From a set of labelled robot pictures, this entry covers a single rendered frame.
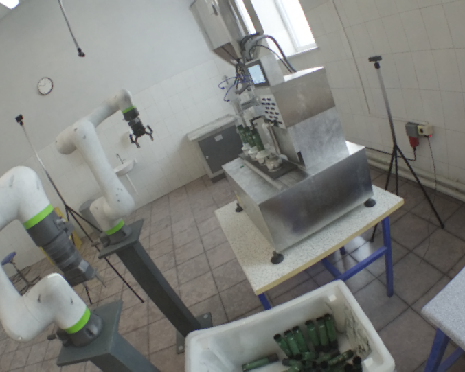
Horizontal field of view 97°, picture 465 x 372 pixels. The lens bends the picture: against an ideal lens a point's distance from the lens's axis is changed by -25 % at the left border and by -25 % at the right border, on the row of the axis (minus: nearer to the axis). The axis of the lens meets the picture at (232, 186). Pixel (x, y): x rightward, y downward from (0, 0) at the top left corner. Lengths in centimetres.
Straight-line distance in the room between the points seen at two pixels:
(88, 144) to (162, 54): 363
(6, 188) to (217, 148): 372
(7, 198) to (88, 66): 438
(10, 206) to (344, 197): 108
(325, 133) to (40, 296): 114
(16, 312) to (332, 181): 118
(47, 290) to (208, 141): 355
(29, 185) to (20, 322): 47
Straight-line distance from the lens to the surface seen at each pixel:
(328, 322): 106
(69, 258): 72
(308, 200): 102
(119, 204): 135
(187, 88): 475
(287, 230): 103
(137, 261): 159
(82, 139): 132
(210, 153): 416
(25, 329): 97
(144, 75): 477
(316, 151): 106
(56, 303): 93
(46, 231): 69
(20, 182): 67
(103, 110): 168
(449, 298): 87
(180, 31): 491
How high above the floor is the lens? 145
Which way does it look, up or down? 22 degrees down
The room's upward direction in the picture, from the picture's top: 24 degrees counter-clockwise
